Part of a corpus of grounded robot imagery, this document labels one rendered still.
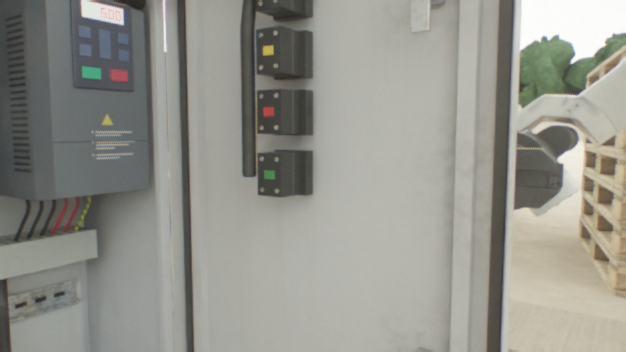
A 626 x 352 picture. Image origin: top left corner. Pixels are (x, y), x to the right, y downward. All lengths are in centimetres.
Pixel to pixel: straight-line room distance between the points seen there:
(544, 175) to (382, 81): 17
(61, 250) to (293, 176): 35
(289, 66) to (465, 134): 17
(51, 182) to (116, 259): 21
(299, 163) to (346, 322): 17
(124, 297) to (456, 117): 52
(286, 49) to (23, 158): 31
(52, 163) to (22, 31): 14
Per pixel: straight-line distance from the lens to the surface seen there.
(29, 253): 67
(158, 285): 64
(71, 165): 56
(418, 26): 40
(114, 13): 59
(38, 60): 56
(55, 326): 78
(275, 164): 45
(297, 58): 47
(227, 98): 56
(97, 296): 79
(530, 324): 187
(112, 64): 58
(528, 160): 48
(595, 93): 66
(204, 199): 59
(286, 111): 45
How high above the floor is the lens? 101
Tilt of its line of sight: 5 degrees down
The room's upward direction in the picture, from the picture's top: straight up
